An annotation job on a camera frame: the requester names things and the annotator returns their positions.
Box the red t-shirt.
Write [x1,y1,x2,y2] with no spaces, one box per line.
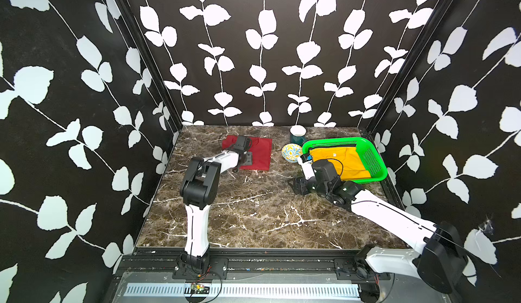
[222,135,273,171]

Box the yellow t-shirt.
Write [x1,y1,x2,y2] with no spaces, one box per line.
[309,146,371,181]

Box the green plastic laundry basket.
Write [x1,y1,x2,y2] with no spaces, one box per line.
[303,137,388,184]

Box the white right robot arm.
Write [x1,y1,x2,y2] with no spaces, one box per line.
[289,156,469,294]

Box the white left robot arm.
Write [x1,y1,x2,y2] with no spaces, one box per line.
[180,135,252,272]

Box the patterned ceramic bowl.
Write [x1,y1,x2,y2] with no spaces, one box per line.
[281,144,303,163]

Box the green mug white inside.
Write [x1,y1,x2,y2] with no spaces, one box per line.
[290,125,307,147]

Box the small electronics board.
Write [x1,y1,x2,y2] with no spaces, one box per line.
[189,284,210,296]

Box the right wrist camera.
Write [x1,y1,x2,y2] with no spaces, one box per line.
[297,154,315,180]

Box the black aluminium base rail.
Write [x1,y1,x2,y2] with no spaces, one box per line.
[115,247,393,283]

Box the white perforated cable tray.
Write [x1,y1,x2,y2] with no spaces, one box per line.
[123,283,360,300]

